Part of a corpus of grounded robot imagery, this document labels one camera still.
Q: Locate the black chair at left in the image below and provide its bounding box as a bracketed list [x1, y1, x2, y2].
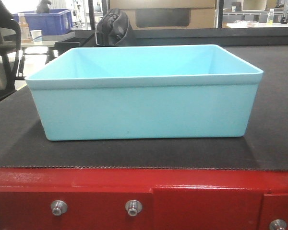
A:
[0, 0, 21, 101]

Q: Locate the yellow green bottle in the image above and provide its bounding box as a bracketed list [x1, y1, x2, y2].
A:
[266, 9, 274, 26]

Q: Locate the cardboard box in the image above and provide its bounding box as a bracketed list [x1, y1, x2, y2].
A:
[109, 0, 216, 30]

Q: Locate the black backpack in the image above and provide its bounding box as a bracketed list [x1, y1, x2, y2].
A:
[95, 8, 136, 47]

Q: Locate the black conveyor belt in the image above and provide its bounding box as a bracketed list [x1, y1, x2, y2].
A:
[0, 46, 288, 171]

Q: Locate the silver bolt left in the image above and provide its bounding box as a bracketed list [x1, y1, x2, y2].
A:
[50, 200, 68, 216]

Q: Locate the blue crate in background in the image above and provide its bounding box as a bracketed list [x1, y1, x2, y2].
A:
[21, 9, 72, 35]

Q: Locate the light blue plastic bin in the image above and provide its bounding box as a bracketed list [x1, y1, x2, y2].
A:
[25, 45, 263, 141]

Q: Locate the drink bottle orange label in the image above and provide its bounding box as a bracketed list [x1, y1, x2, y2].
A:
[18, 12, 31, 43]

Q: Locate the white paper cup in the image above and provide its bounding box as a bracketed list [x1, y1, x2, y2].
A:
[30, 30, 43, 44]

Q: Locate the silver bolt right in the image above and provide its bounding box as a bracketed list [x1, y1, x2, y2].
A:
[269, 219, 287, 230]

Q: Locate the silver bolt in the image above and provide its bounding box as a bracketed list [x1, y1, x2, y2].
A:
[125, 200, 143, 217]
[50, 200, 68, 216]
[269, 219, 287, 230]

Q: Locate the silver bolt centre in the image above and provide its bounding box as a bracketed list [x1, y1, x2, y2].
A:
[125, 200, 143, 217]

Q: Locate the red conveyor frame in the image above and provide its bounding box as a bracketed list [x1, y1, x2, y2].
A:
[0, 168, 288, 230]

